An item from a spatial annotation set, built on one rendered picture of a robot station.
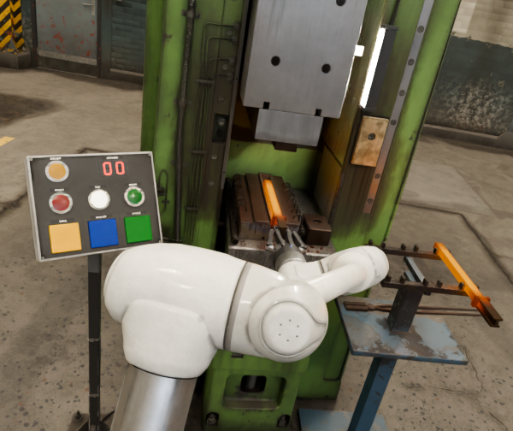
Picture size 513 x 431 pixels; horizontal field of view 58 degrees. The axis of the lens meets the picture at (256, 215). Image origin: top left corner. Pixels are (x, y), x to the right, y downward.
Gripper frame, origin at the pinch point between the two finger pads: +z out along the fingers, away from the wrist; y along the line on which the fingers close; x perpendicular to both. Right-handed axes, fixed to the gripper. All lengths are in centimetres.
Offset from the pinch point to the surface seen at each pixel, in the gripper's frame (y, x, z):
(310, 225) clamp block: 12.2, -2.4, 7.6
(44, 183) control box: -69, 14, -13
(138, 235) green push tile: -43.8, -0.6, -12.1
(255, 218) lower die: -7.6, -1.4, 6.8
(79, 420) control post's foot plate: -65, -99, 1
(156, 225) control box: -39.2, 0.9, -8.0
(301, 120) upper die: 0.9, 34.3, 5.9
